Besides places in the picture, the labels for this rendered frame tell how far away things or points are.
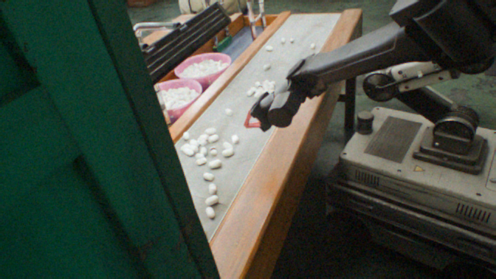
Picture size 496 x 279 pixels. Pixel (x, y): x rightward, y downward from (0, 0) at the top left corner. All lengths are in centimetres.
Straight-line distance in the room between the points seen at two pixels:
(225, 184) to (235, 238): 21
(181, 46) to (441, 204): 103
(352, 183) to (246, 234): 76
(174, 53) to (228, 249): 50
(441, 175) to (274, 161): 67
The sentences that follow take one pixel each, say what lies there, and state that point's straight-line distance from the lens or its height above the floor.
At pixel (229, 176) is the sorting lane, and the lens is 95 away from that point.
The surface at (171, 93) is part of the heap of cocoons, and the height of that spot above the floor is 74.
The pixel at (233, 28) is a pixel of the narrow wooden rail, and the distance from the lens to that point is 219.
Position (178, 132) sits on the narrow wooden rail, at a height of 76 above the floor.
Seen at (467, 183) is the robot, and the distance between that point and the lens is 137.
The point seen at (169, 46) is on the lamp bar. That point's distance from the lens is 90.
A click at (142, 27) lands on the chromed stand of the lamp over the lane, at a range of 104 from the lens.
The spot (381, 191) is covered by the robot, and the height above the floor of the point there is 37.
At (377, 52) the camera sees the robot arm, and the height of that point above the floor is 116.
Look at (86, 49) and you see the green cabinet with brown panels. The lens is 26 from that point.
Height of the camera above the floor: 137
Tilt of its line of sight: 36 degrees down
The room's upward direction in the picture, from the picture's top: 10 degrees counter-clockwise
